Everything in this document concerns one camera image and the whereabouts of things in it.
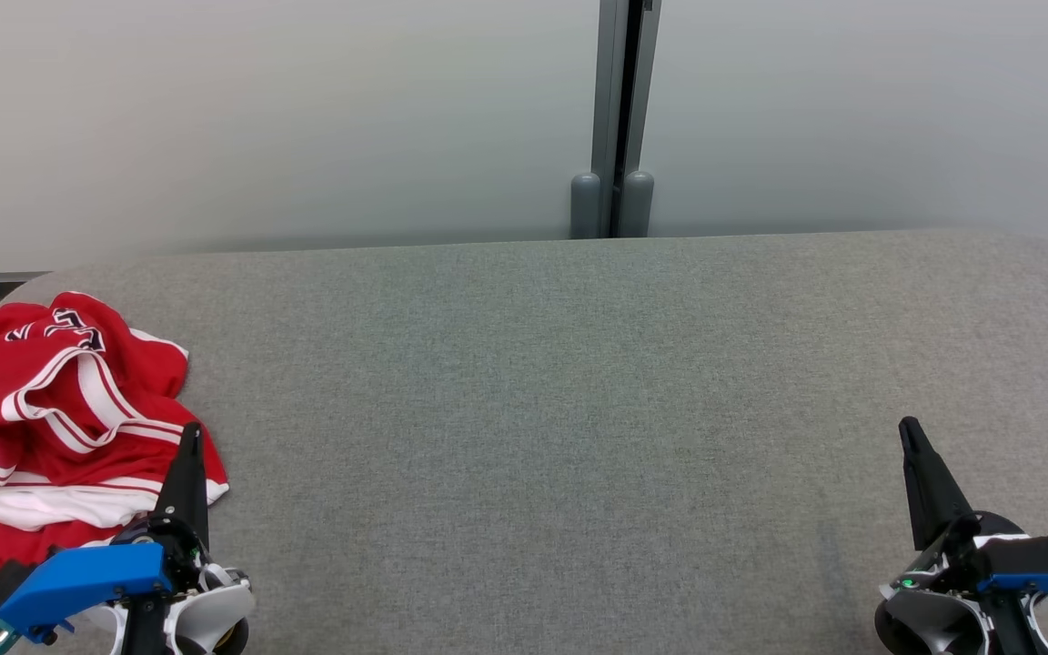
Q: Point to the grey metal partition post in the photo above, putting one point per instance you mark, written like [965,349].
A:
[622,91]

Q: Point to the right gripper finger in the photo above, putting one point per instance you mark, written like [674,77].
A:
[933,496]

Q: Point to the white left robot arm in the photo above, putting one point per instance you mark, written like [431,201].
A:
[215,609]

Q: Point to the red and white sports shorts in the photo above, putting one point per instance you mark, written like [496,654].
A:
[78,437]

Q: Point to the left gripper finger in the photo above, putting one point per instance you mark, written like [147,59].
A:
[187,491]

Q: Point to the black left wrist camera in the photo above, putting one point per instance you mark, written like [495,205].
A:
[4,582]

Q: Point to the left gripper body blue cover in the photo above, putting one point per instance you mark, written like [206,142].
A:
[78,578]

